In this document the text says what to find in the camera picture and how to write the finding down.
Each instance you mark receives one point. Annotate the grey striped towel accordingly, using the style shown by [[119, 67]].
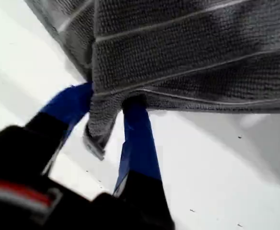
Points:
[[178, 55]]

